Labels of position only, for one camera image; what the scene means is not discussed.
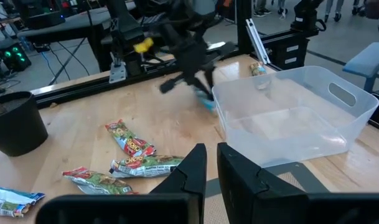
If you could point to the blue white granola bar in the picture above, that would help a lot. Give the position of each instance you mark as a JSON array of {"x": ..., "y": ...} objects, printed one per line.
[{"x": 12, "y": 202}]

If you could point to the grey desk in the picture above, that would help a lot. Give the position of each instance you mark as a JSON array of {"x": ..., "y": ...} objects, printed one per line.
[{"x": 77, "y": 23}]

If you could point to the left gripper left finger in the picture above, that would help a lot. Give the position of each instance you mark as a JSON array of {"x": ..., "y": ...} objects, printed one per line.
[{"x": 183, "y": 186}]

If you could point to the snack packets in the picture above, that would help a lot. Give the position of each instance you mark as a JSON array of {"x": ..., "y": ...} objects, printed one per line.
[{"x": 257, "y": 69}]

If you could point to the computer with green lights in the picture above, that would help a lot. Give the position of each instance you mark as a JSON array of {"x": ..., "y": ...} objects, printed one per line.
[{"x": 15, "y": 59}]

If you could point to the person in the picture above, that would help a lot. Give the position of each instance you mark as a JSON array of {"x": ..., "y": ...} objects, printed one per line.
[
  {"x": 282, "y": 7},
  {"x": 334, "y": 9},
  {"x": 358, "y": 6},
  {"x": 262, "y": 7}
]

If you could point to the blue padded stool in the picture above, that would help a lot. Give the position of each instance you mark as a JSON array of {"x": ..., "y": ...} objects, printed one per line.
[{"x": 366, "y": 59}]

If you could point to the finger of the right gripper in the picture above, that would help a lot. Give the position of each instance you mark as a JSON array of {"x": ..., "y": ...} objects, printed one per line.
[
  {"x": 210, "y": 82},
  {"x": 197, "y": 84}
]

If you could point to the black plant pot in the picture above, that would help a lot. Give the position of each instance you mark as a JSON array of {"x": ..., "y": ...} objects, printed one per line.
[{"x": 18, "y": 127}]

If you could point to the silver aluminium profile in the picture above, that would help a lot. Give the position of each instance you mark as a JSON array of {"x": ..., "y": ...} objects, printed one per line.
[{"x": 257, "y": 42}]

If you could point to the green blue granola bar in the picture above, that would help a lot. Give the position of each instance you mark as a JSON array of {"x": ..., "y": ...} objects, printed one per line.
[{"x": 208, "y": 104}]

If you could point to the black desk device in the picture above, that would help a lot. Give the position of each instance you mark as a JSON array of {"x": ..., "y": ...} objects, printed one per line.
[{"x": 43, "y": 15}]

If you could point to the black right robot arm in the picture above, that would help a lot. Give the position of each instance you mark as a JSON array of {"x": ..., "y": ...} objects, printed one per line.
[{"x": 176, "y": 15}]

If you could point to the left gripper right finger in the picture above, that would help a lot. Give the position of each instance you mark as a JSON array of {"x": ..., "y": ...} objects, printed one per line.
[{"x": 254, "y": 193}]

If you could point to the black background robot arm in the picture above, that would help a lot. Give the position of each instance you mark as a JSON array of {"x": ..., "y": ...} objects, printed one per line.
[{"x": 304, "y": 15}]

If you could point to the clear plastic bin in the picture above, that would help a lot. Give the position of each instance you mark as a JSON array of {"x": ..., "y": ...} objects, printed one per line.
[{"x": 285, "y": 133}]

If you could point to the silver metal bracket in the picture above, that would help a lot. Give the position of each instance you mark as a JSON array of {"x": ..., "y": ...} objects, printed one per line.
[{"x": 117, "y": 73}]

